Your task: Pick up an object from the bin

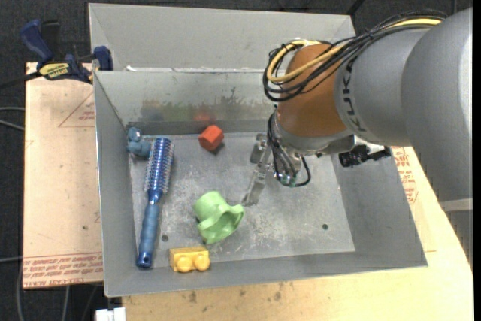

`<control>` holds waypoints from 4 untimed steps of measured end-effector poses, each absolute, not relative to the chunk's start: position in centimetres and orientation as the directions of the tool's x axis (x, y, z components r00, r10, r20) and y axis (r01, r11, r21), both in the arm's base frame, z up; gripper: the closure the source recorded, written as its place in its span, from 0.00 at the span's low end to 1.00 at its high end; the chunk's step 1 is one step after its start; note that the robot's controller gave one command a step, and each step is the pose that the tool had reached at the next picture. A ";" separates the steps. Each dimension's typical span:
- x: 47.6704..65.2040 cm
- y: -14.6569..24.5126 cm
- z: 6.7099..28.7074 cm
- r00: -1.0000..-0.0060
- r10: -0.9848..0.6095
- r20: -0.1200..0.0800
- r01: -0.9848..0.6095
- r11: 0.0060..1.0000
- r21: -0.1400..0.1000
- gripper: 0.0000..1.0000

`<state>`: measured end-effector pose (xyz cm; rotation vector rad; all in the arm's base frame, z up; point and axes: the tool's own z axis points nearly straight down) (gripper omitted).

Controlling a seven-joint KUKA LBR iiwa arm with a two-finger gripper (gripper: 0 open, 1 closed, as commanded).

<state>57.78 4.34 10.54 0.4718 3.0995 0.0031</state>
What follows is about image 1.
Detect grey metal bin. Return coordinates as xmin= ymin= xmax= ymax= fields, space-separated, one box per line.
xmin=88 ymin=2 xmax=429 ymax=298

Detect light green plastic cup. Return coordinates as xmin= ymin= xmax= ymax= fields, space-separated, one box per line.
xmin=192 ymin=190 xmax=246 ymax=246

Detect brown cardboard board, red print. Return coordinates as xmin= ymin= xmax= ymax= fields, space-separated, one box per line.
xmin=22 ymin=62 xmax=420 ymax=290

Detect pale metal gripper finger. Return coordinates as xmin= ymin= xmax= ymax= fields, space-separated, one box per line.
xmin=242 ymin=168 xmax=265 ymax=207
xmin=251 ymin=168 xmax=273 ymax=206

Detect red-brown house-shaped block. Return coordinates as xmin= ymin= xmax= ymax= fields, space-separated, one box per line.
xmin=198 ymin=124 xmax=225 ymax=153

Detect yellow toy brick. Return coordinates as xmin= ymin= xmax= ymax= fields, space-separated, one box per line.
xmin=168 ymin=246 xmax=212 ymax=274

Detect grey-blue toy animal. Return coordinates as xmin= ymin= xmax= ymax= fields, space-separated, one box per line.
xmin=126 ymin=126 xmax=152 ymax=159

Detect blue round hairbrush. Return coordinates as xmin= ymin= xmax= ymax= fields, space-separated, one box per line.
xmin=135 ymin=137 xmax=176 ymax=270

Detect black cylinder on white bracket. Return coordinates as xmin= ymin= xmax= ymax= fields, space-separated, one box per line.
xmin=337 ymin=144 xmax=392 ymax=168

